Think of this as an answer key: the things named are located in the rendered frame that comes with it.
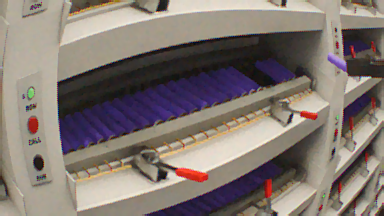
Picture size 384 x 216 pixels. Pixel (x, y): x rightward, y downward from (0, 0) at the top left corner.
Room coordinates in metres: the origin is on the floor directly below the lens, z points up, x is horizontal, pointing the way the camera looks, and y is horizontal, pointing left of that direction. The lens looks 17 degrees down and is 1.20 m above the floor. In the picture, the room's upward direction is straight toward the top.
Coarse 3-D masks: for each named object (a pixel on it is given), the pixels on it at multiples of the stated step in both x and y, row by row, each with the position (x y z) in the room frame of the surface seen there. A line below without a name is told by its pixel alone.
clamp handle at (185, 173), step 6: (156, 156) 0.62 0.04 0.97; (156, 162) 0.62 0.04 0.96; (162, 168) 0.61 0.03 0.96; (168, 168) 0.61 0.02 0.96; (174, 168) 0.61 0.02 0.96; (180, 168) 0.60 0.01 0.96; (186, 168) 0.60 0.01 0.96; (180, 174) 0.59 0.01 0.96; (186, 174) 0.59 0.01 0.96; (192, 174) 0.58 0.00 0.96; (198, 174) 0.58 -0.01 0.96; (204, 174) 0.58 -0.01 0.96; (192, 180) 0.58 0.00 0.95; (198, 180) 0.58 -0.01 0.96; (204, 180) 0.58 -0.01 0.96
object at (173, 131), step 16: (304, 80) 0.95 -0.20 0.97; (256, 96) 0.83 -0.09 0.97; (272, 96) 0.85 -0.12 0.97; (288, 96) 0.90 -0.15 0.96; (304, 96) 0.92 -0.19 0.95; (208, 112) 0.75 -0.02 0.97; (224, 112) 0.76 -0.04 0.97; (240, 112) 0.79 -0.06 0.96; (160, 128) 0.69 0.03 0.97; (176, 128) 0.70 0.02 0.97; (192, 128) 0.72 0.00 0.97; (208, 128) 0.74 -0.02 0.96; (112, 144) 0.63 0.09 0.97; (128, 144) 0.64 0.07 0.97; (144, 144) 0.66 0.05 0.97; (160, 144) 0.68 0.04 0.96; (64, 160) 0.56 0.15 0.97; (80, 160) 0.57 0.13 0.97; (96, 160) 0.60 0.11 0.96; (112, 160) 0.62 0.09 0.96; (96, 176) 0.57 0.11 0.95
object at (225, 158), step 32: (128, 64) 0.81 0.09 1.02; (288, 64) 1.02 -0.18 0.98; (320, 96) 0.96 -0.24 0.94; (256, 128) 0.79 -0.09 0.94; (288, 128) 0.81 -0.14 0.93; (192, 160) 0.68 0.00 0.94; (224, 160) 0.70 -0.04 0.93; (256, 160) 0.76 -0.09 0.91; (96, 192) 0.55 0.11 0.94; (128, 192) 0.58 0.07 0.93; (160, 192) 0.61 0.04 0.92; (192, 192) 0.66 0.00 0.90
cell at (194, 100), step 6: (168, 84) 0.81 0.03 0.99; (174, 84) 0.81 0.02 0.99; (174, 90) 0.80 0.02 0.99; (180, 90) 0.80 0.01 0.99; (186, 90) 0.80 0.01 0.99; (186, 96) 0.79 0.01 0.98; (192, 96) 0.79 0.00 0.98; (192, 102) 0.78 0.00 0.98; (198, 102) 0.78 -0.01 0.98; (204, 102) 0.78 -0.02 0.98
